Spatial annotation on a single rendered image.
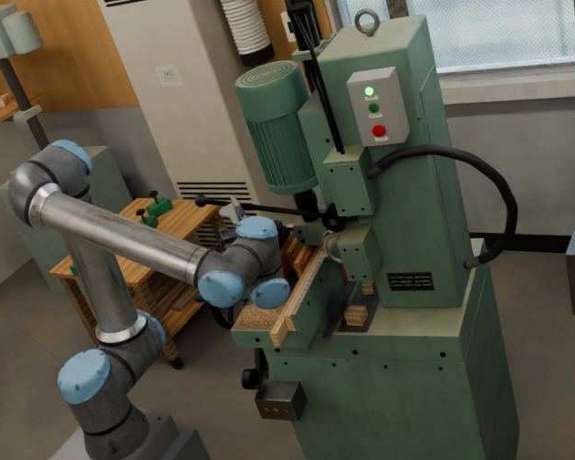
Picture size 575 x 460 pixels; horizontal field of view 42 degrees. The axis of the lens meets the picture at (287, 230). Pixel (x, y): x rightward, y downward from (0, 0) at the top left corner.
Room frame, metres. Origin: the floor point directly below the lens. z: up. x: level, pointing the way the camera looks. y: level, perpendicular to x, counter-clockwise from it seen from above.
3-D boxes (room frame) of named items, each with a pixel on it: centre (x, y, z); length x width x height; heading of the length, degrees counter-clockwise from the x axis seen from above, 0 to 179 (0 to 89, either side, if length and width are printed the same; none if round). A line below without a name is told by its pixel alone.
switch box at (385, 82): (1.56, -0.28, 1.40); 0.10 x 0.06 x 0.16; 60
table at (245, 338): (1.88, 0.03, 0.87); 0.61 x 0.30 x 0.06; 150
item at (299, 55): (1.78, -0.20, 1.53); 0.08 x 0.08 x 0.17; 60
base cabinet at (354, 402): (1.79, -0.18, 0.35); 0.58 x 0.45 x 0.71; 60
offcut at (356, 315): (1.64, -0.10, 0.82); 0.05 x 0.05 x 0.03; 54
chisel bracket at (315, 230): (1.83, -0.09, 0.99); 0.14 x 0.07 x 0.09; 60
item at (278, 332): (1.80, -0.05, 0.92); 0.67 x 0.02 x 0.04; 150
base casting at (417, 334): (1.78, -0.18, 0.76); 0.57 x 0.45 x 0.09; 60
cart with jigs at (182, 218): (3.17, 0.68, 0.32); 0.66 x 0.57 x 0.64; 140
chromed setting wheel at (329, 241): (1.67, -0.12, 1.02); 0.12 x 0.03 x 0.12; 60
